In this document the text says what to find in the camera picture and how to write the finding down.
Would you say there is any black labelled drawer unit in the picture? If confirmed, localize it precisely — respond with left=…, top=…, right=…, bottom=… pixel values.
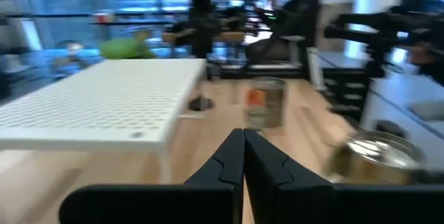
left=321, top=67, right=371, bottom=123

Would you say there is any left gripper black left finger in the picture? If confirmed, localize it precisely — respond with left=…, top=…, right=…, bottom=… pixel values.
left=58, top=128, right=246, bottom=224

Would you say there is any person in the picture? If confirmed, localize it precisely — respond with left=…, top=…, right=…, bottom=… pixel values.
left=244, top=0, right=322, bottom=66

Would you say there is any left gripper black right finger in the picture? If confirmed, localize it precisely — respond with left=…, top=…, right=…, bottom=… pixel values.
left=244, top=128, right=444, bottom=224

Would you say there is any silver tin candle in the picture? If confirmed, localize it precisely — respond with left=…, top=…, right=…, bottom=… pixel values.
left=322, top=129, right=428, bottom=186
left=244, top=76, right=289, bottom=130

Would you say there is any white perforated metal riser shelf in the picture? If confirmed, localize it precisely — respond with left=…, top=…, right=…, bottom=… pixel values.
left=0, top=58, right=208, bottom=153

